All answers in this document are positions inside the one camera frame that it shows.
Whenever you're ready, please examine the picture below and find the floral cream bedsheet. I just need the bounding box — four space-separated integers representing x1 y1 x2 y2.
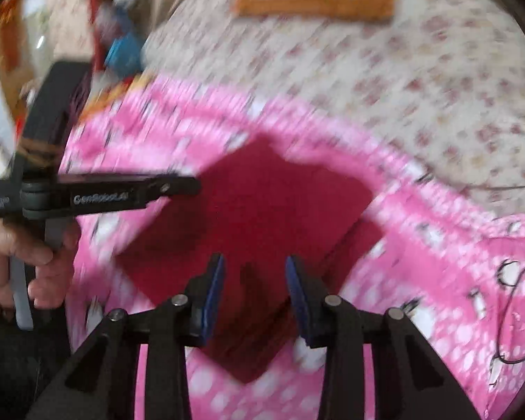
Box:
144 0 525 215

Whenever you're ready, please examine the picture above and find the red knit garment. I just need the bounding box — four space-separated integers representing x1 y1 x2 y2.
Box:
115 138 382 383

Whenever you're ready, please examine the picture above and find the blue cloth item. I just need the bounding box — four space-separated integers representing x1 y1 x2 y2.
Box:
104 6 144 79

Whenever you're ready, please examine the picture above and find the person's left hand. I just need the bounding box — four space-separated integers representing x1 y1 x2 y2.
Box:
0 218 82 314

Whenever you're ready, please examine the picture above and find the pink penguin blanket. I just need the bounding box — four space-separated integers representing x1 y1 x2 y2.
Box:
61 76 525 419

